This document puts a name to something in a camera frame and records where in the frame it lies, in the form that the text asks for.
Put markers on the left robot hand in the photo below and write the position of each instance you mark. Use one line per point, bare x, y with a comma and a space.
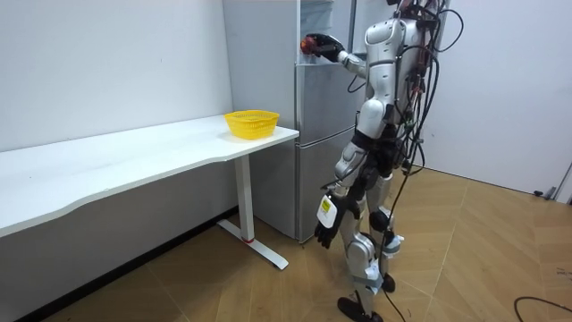
327, 212

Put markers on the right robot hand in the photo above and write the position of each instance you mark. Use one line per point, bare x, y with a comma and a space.
328, 47

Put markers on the red fruit soft toy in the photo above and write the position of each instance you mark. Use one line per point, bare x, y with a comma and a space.
307, 45

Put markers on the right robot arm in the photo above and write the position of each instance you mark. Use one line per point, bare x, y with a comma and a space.
353, 62

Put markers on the robot legs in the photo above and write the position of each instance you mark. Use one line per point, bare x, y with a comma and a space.
359, 257

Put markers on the grey fridge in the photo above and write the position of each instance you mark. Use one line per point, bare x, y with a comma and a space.
272, 67

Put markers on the robot body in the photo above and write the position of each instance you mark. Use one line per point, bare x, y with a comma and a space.
384, 85

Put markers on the yellow plastic basket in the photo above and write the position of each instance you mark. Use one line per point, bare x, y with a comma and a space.
251, 124

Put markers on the black door stopper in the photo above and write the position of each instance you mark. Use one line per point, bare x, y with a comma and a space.
541, 193

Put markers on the white desk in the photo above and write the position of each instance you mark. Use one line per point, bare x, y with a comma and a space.
111, 156

